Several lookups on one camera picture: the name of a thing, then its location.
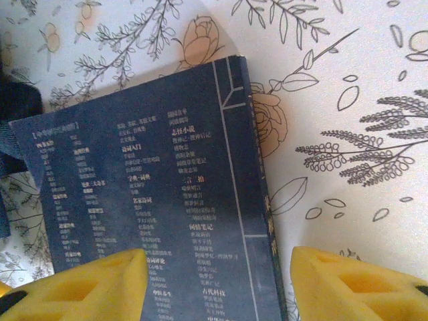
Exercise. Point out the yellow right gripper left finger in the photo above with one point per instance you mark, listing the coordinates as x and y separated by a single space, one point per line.
67 291

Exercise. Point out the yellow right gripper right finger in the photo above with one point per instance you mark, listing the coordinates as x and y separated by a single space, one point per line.
361 291

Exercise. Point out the dark blue book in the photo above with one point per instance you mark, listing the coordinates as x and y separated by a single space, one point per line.
133 167

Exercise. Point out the navy blue backpack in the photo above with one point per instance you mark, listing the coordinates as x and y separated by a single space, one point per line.
16 107

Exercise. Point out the floral tablecloth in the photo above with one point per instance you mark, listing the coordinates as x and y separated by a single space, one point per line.
334 100

